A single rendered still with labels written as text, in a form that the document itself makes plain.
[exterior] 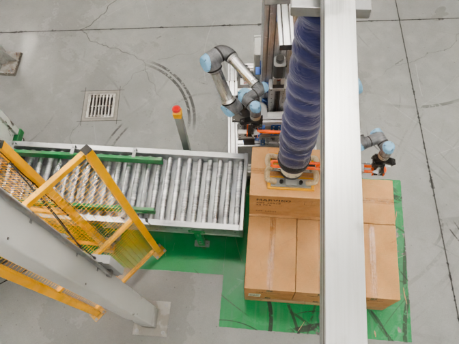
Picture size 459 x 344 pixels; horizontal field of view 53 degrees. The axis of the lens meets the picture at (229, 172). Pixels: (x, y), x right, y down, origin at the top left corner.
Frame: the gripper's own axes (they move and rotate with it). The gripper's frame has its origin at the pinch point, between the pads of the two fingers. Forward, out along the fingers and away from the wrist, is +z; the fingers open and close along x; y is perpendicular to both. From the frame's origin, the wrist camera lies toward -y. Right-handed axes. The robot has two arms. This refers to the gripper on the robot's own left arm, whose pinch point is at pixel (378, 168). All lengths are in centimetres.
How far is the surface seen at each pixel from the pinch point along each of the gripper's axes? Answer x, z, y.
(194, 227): 33, 62, 134
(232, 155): -33, 62, 107
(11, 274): 99, -48, 218
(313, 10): 12, -165, 67
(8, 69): -155, 122, 370
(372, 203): 2, 66, -12
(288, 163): 10, -21, 65
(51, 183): 59, -88, 188
